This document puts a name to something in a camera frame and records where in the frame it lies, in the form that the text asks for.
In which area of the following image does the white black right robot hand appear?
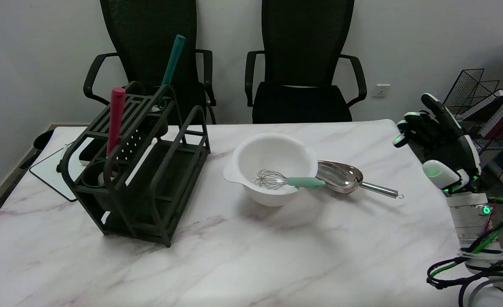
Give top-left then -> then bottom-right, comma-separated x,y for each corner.
393,93 -> 483,194

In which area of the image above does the whisk with mint handle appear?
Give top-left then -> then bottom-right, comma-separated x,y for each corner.
253,169 -> 326,191

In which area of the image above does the white leaning book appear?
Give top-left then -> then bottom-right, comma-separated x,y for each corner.
460,90 -> 503,124

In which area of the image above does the steel scoop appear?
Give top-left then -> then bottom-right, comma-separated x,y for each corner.
315,160 -> 404,200

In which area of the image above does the black mesh office chair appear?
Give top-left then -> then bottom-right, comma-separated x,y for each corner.
83,0 -> 217,125
245,0 -> 367,124

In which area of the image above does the white mixing bowl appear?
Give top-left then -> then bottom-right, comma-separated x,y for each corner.
223,133 -> 319,207

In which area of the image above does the dark green dish rack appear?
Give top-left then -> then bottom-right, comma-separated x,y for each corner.
56,81 -> 211,248

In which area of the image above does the white board with black edge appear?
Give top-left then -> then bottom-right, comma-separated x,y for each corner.
29,143 -> 87,202

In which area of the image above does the black wire mesh rack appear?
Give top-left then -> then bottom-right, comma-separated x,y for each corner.
442,68 -> 503,192

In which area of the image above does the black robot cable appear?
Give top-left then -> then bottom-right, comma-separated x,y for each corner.
426,260 -> 503,307

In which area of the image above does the teal utensil handle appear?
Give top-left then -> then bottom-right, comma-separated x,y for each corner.
155,35 -> 186,107

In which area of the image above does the red utensil handle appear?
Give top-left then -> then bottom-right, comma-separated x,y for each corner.
105,87 -> 127,177

